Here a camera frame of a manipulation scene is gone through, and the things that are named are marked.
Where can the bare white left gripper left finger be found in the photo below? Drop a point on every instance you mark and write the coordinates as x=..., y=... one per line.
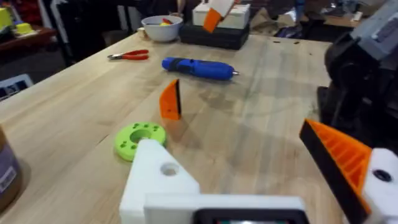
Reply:
x=152, y=183

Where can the white tub with toys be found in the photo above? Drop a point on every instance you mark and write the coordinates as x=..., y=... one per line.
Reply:
x=161, y=31

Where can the white box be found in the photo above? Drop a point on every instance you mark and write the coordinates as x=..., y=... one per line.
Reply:
x=239, y=15

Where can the brown container with white label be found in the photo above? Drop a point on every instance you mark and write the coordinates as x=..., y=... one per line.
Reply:
x=7, y=174

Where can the yellow toy block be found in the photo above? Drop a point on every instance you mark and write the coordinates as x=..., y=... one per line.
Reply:
x=24, y=28
x=4, y=17

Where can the white orange left gripper right finger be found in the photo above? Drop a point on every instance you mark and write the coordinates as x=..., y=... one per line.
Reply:
x=345, y=161

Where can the blue electric screwdriver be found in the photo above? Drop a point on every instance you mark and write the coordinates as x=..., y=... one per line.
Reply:
x=199, y=68

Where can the finger of the white orange right gripper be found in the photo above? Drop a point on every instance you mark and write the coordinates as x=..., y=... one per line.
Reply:
x=214, y=17

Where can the orange ribbed wedge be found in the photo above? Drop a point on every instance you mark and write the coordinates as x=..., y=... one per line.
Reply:
x=168, y=102

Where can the reddish brown side table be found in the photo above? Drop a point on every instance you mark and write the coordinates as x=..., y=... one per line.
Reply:
x=28, y=39

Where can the green disc with holes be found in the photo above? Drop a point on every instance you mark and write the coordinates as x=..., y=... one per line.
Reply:
x=124, y=141

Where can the black flat box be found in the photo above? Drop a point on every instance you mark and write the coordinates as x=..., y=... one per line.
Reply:
x=217, y=39

